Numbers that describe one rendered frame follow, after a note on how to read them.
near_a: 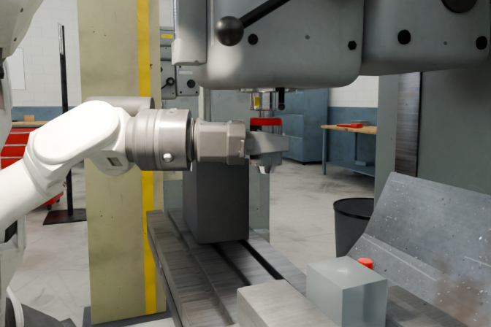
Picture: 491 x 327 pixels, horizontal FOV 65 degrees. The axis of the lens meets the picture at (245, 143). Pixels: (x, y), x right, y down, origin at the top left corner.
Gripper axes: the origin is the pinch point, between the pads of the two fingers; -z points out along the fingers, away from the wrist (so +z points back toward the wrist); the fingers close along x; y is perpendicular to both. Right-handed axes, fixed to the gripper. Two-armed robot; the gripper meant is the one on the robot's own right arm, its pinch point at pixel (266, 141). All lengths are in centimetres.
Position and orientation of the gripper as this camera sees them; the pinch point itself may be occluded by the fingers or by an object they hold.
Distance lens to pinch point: 55.2
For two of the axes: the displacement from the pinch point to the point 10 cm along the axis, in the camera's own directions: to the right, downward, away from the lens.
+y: -0.1, 9.9, 1.1
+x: -0.3, -1.1, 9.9
